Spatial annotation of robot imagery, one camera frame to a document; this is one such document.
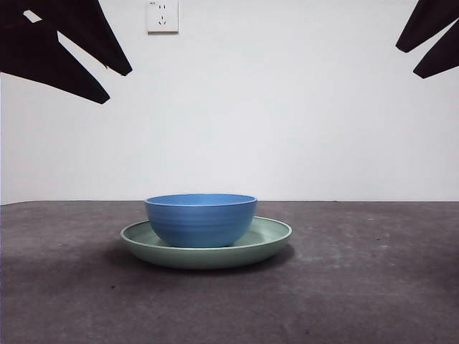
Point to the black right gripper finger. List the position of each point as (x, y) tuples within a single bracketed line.
[(426, 25), (443, 59)]

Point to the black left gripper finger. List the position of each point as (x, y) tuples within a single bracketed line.
[(54, 68), (93, 32)]

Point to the blue ribbed bowl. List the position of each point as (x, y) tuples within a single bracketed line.
[(201, 224)]

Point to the pale green plate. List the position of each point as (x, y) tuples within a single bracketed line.
[(204, 258)]

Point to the white wall socket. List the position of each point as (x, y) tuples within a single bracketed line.
[(163, 18)]

